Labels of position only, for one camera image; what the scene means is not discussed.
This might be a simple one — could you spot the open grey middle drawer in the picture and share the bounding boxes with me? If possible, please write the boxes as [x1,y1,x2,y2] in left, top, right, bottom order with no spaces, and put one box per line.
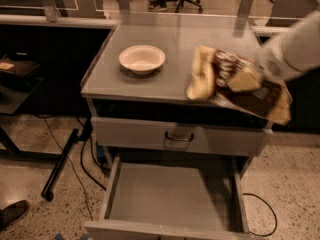
[84,156,250,240]

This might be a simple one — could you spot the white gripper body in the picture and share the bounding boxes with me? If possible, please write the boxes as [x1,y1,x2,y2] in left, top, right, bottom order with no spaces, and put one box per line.
[256,35,302,82]

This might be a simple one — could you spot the brown chip bag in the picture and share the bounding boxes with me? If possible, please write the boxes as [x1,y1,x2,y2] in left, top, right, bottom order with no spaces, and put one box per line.
[186,46,292,125]

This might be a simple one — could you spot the grey drawer cabinet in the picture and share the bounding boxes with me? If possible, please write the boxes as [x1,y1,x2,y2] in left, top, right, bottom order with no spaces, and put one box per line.
[82,13,276,159]

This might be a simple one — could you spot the black floor cable left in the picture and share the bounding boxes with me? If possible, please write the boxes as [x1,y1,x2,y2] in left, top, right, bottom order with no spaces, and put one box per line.
[33,113,111,222]

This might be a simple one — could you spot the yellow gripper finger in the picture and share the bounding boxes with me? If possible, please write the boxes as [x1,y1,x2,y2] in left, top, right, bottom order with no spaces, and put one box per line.
[226,67,263,92]

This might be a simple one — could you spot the black side table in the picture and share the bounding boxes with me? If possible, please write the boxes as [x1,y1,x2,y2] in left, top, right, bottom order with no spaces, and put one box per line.
[0,55,41,161]

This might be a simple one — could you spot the dark shoe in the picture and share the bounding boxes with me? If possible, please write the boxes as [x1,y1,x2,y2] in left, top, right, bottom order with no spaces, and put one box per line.
[0,200,30,231]

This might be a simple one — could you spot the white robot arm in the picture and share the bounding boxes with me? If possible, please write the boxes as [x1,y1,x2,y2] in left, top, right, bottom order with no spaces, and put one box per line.
[226,10,320,92]

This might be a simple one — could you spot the black drawer handle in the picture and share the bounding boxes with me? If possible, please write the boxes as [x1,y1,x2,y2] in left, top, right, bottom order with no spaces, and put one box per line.
[165,131,194,142]

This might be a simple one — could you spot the person's legs and shoes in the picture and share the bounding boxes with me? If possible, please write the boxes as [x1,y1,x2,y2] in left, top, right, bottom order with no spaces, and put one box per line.
[148,0,167,12]

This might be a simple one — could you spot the black office chair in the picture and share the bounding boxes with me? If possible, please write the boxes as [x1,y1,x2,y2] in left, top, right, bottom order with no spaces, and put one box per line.
[166,0,202,13]

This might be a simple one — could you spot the black stand leg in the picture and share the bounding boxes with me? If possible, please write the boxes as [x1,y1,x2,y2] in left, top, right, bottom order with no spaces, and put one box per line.
[41,129,78,202]

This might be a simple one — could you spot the grey top drawer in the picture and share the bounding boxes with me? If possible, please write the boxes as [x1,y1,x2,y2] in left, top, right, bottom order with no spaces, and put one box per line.
[91,117,272,156]

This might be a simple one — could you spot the black floor cable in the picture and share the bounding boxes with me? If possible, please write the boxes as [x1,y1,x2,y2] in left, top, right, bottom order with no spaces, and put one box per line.
[242,193,279,238]
[33,113,111,222]

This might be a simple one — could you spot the white paper bowl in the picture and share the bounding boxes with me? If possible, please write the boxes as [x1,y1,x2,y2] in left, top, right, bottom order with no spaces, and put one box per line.
[119,45,166,75]

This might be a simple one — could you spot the black floor cable right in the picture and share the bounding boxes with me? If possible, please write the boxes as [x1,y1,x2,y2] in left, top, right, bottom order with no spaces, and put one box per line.
[242,193,279,238]

